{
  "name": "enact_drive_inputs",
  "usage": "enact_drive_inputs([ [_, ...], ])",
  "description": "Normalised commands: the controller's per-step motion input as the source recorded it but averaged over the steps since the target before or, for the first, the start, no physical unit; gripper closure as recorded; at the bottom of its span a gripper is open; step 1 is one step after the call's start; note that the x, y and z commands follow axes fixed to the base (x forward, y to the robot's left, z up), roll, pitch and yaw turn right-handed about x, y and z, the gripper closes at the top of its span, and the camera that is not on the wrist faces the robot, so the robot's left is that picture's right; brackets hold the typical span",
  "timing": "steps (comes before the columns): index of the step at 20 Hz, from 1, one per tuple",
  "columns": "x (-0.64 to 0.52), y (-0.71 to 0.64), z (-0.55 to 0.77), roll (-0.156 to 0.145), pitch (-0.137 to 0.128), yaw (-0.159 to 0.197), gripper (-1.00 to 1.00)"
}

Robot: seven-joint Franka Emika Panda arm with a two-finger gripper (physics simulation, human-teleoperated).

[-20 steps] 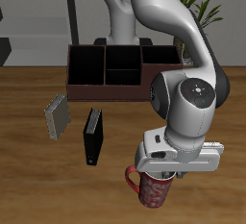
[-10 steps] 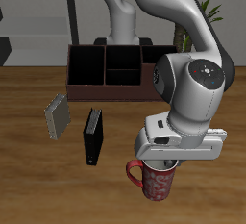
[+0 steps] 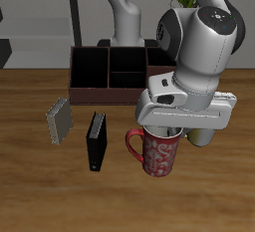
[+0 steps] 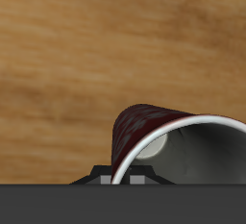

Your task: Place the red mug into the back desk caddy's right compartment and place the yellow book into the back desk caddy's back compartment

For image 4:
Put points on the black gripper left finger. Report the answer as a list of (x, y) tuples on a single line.
[(102, 174)]

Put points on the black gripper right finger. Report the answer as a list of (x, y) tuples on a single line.
[(141, 175)]

